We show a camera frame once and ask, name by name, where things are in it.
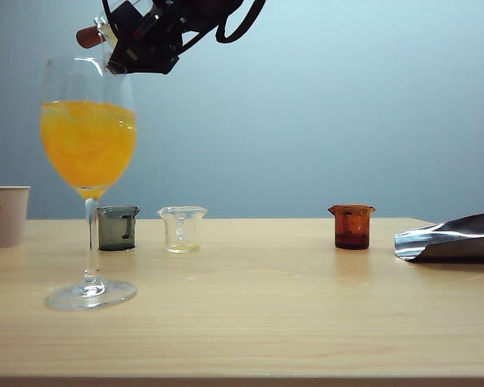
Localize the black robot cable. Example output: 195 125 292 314
215 0 267 44

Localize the wine glass with orange juice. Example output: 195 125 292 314
39 56 139 311

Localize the silver metal scoop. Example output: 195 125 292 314
393 211 484 265

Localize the grey glass measuring cup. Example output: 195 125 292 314
94 206 140 252

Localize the amber glass measuring cup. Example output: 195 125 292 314
327 204 377 250

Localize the clear measuring cup glass handle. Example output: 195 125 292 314
156 206 209 254

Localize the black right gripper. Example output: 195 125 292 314
101 0 243 76

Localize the white paper cup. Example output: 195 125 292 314
0 185 31 249

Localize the clear measuring cup wooden handle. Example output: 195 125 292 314
76 15 128 76

